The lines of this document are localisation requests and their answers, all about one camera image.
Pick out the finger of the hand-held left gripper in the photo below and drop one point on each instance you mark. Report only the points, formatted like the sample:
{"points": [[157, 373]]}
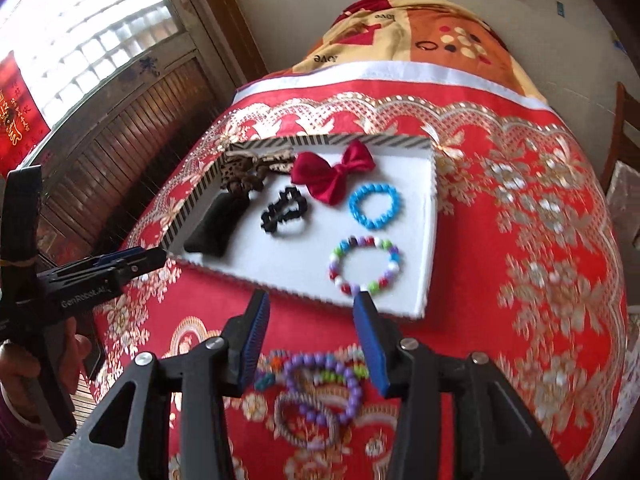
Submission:
{"points": [[147, 262], [122, 256]]}

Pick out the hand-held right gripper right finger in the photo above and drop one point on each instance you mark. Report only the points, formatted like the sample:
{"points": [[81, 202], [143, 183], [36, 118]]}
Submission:
{"points": [[370, 345]]}

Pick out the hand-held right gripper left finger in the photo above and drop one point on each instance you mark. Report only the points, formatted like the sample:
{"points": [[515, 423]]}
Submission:
{"points": [[255, 340]]}

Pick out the white box with striped rim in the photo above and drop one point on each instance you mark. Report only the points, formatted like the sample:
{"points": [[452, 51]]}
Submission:
{"points": [[400, 240]]}

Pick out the person's left forearm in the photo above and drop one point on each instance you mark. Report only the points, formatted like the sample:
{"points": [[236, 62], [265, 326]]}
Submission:
{"points": [[15, 420]]}

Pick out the person's left hand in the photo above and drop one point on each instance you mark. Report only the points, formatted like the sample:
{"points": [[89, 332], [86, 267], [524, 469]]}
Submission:
{"points": [[12, 365]]}

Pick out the black velvet bow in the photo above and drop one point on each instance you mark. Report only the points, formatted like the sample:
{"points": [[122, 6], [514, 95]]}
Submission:
{"points": [[215, 230]]}

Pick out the wooden shutter door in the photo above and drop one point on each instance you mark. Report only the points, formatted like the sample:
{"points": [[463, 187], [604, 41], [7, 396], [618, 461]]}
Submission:
{"points": [[150, 110]]}

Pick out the leopard print bow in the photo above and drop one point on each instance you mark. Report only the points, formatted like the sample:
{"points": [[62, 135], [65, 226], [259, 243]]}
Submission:
{"points": [[280, 162]]}

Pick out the red hanging with gold writing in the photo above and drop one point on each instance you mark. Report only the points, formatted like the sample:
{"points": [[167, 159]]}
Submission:
{"points": [[20, 115]]}

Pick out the red satin bow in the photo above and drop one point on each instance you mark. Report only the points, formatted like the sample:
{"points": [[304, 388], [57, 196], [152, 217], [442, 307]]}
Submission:
{"points": [[320, 172]]}

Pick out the window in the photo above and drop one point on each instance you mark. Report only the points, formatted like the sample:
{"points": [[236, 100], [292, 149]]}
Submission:
{"points": [[100, 35]]}

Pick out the orange printed blanket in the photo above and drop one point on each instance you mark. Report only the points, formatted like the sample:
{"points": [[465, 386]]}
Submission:
{"points": [[435, 65]]}

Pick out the pink chair cushion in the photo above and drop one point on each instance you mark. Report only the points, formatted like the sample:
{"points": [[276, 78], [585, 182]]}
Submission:
{"points": [[627, 185]]}

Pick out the wooden chair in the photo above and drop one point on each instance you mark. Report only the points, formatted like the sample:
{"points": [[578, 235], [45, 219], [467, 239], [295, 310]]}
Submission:
{"points": [[622, 125]]}

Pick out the wooden door frame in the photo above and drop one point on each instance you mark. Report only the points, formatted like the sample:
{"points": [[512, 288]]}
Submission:
{"points": [[225, 25]]}

